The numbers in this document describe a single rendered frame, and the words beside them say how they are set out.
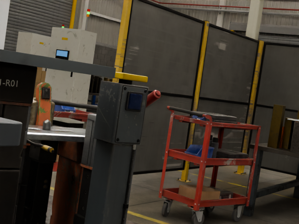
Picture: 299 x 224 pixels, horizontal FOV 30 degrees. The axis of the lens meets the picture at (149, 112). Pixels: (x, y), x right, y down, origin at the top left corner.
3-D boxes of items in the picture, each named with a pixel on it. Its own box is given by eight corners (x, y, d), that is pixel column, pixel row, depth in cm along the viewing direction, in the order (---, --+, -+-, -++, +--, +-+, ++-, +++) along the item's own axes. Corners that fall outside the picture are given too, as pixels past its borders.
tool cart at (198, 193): (208, 210, 547) (224, 111, 542) (246, 222, 514) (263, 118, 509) (150, 214, 490) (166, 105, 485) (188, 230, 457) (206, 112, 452)
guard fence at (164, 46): (236, 172, 841) (257, 40, 831) (245, 174, 833) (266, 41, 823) (90, 190, 555) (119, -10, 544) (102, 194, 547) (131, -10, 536)
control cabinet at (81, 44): (38, 121, 1167) (54, 5, 1155) (55, 122, 1212) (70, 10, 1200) (66, 127, 1124) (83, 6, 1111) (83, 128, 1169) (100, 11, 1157)
